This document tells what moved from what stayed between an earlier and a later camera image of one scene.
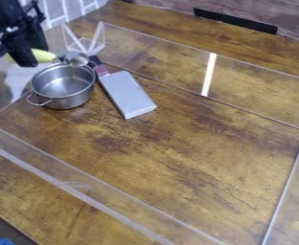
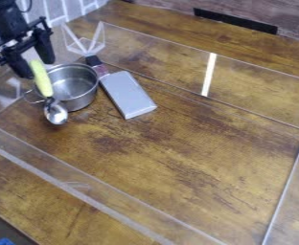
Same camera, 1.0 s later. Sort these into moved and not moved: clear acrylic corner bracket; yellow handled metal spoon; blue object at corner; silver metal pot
Moved: yellow handled metal spoon
Not moved: silver metal pot; blue object at corner; clear acrylic corner bracket
